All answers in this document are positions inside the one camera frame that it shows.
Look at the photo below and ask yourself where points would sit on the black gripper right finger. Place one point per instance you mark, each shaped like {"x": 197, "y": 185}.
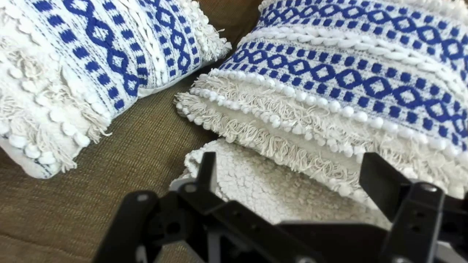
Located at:
{"x": 414, "y": 219}

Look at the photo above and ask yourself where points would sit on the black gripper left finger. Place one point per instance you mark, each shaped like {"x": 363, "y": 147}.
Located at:
{"x": 129, "y": 223}

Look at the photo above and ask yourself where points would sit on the white and blue fringed pillow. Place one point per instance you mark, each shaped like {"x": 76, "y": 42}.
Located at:
{"x": 88, "y": 62}
{"x": 341, "y": 87}

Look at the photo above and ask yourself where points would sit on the olive brown fabric sofa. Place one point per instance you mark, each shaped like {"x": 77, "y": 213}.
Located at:
{"x": 96, "y": 194}

